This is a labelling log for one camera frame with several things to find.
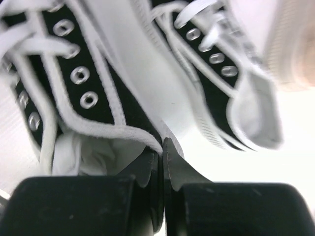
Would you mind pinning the beige sneaker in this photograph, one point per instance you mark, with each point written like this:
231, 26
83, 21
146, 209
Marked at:
290, 48

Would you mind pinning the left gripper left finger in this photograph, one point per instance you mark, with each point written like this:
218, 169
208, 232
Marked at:
127, 204

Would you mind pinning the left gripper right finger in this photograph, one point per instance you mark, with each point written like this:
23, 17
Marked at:
195, 206

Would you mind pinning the black white sneaker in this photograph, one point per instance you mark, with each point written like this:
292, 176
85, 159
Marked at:
83, 114
233, 93

